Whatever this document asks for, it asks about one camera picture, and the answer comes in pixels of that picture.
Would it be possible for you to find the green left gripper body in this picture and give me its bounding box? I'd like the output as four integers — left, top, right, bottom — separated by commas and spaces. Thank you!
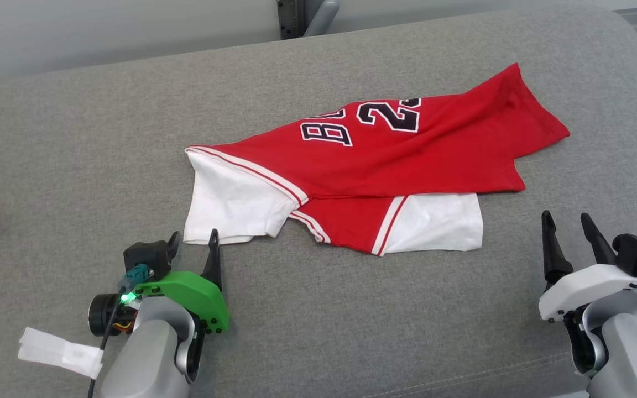
133, 271, 229, 333

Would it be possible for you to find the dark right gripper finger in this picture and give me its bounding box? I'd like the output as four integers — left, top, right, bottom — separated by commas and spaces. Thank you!
541, 210, 574, 286
581, 213, 617, 265

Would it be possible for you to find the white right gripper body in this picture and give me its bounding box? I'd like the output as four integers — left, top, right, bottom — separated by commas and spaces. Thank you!
539, 264, 637, 323

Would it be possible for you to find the red white basketball jersey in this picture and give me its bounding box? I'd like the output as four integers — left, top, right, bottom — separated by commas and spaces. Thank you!
184, 62, 571, 257

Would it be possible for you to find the teal left camera connector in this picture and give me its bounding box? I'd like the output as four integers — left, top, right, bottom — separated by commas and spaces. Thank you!
118, 264, 151, 291

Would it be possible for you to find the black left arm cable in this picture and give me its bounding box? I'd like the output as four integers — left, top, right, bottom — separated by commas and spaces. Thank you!
87, 286, 127, 398

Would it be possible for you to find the white paper cable tag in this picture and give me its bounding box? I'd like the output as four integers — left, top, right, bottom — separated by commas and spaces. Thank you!
18, 327, 104, 380

